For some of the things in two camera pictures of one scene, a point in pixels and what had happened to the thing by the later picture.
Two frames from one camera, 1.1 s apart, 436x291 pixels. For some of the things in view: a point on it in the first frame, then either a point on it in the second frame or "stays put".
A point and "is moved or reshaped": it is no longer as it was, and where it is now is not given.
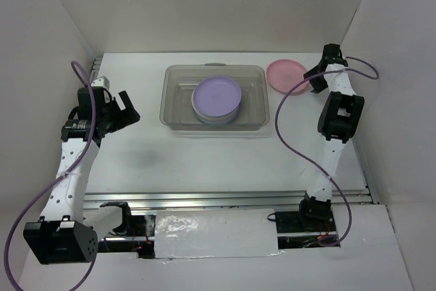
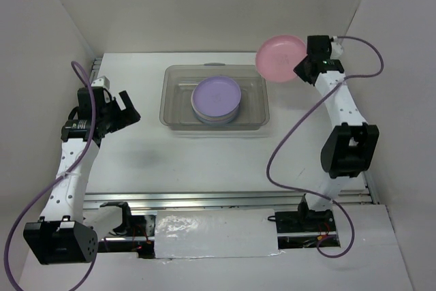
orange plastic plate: [216, 119] stays put
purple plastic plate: [216, 96] stays put
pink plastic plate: [283, 74] is moved or reshaped
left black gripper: [126, 117] stays put
